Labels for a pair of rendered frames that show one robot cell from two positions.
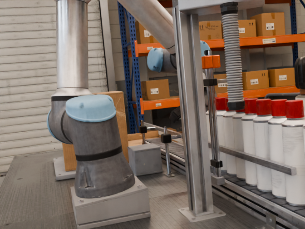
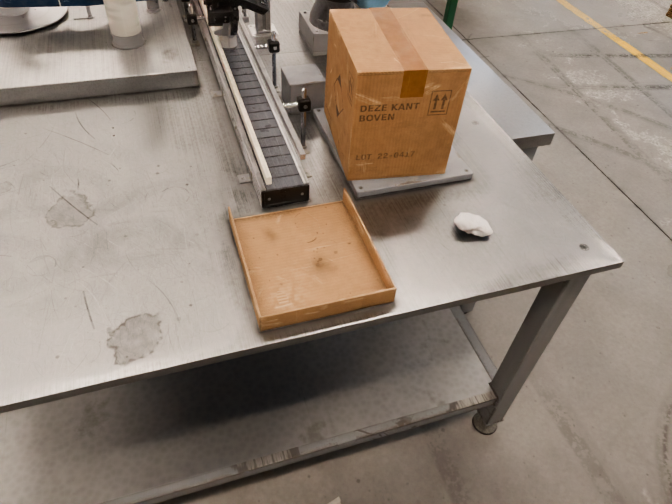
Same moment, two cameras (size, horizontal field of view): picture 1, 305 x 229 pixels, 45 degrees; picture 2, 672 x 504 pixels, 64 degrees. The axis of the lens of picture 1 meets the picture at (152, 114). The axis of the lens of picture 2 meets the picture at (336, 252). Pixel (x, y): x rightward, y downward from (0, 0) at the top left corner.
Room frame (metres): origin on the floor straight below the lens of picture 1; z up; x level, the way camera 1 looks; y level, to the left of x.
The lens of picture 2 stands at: (2.62, 0.04, 1.63)
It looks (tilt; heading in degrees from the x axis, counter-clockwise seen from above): 46 degrees down; 174
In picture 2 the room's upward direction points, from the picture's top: 5 degrees clockwise
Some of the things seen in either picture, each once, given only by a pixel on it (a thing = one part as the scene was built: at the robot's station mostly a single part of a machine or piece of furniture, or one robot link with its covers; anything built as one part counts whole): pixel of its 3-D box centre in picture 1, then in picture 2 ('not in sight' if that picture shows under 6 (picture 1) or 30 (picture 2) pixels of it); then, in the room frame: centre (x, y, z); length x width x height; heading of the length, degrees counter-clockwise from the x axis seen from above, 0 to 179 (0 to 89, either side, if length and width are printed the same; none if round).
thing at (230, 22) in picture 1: (232, 57); not in sight; (0.74, -0.17, 1.18); 0.04 x 0.04 x 0.21
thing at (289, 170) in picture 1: (186, 137); (249, 41); (1.19, -0.10, 0.96); 1.07 x 0.01 x 0.01; 16
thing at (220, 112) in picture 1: (224, 133); not in sight; (1.02, -0.20, 0.98); 0.05 x 0.05 x 0.20
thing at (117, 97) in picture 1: (94, 126); (387, 92); (1.48, 0.24, 0.99); 0.30 x 0.24 x 0.27; 9
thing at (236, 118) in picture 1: (244, 138); not in sight; (0.92, -0.23, 0.98); 0.05 x 0.05 x 0.20
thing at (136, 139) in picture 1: (144, 140); (307, 252); (1.88, 0.06, 0.85); 0.30 x 0.26 x 0.04; 16
